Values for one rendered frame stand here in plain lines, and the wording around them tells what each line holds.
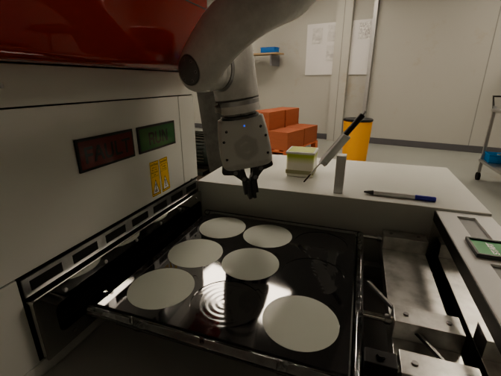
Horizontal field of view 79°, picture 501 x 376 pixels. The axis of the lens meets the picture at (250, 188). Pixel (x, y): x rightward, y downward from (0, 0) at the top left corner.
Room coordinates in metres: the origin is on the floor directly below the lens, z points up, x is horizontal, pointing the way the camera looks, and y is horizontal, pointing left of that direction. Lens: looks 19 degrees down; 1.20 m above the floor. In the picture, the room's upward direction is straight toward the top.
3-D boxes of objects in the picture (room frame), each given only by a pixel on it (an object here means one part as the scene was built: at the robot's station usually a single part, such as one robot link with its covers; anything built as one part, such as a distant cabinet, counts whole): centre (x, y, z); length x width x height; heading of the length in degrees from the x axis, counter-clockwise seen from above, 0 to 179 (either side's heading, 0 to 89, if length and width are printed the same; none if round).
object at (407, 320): (0.32, -0.23, 0.89); 0.08 x 0.03 x 0.03; 71
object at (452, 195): (0.80, -0.22, 0.89); 0.62 x 0.35 x 0.14; 71
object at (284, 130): (5.56, -0.63, 0.36); 1.28 x 0.88 x 0.73; 151
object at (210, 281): (0.47, 0.00, 0.90); 0.34 x 0.34 x 0.01; 71
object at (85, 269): (0.52, 0.20, 0.89); 0.44 x 0.02 x 0.10; 161
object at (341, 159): (0.66, -0.18, 1.03); 0.06 x 0.04 x 0.13; 71
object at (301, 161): (0.79, -0.14, 1.00); 0.07 x 0.07 x 0.07; 71
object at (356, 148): (4.67, -1.61, 0.34); 0.43 x 0.43 x 0.68
